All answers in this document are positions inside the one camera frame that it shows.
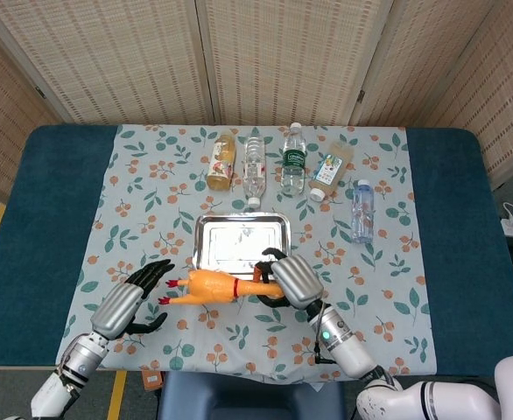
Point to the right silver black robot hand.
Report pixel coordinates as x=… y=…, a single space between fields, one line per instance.
x=298 y=282

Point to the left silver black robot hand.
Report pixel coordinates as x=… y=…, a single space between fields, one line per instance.
x=116 y=308

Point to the yellow rubber chicken toy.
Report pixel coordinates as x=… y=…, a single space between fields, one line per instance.
x=212 y=286

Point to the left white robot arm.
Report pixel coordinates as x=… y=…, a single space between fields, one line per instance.
x=70 y=372

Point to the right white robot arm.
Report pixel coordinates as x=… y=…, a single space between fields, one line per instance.
x=348 y=345

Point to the rectangular stainless steel tray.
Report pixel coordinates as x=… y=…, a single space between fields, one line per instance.
x=234 y=238

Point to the orange hanging tag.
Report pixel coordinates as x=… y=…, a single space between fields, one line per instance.
x=152 y=380

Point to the small clear bluish water bottle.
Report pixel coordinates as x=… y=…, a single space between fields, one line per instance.
x=363 y=214

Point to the floral leaf print tablecloth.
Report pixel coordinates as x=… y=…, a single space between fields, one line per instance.
x=151 y=210

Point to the clear bottle green label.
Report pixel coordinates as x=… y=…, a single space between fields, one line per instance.
x=293 y=166

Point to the square juice bottle colourful label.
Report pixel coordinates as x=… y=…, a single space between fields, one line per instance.
x=330 y=170

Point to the clear bottle red white label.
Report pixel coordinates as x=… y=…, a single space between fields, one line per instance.
x=254 y=172

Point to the blue padded chair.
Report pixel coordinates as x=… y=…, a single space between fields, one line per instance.
x=248 y=398

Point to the yellow tea drink bottle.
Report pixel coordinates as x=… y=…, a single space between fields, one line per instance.
x=221 y=164

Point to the metal screen hinge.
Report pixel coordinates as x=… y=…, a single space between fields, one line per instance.
x=361 y=95
x=40 y=92

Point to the woven bamboo folding screen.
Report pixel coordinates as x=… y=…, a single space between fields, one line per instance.
x=283 y=57

